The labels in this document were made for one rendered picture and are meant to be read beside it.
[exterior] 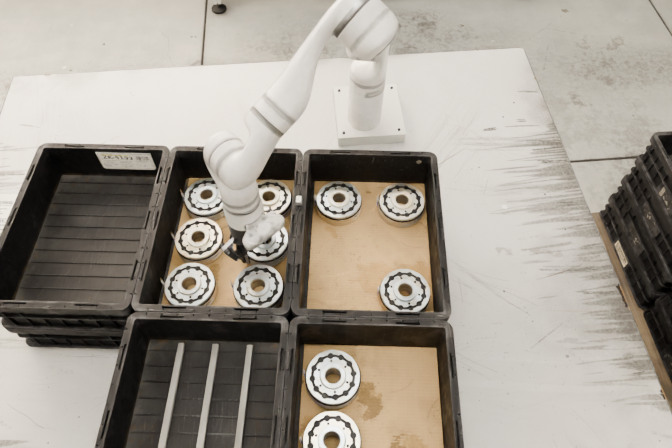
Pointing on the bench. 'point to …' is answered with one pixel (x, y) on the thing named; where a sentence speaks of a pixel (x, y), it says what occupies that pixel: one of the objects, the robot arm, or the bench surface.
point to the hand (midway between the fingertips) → (253, 250)
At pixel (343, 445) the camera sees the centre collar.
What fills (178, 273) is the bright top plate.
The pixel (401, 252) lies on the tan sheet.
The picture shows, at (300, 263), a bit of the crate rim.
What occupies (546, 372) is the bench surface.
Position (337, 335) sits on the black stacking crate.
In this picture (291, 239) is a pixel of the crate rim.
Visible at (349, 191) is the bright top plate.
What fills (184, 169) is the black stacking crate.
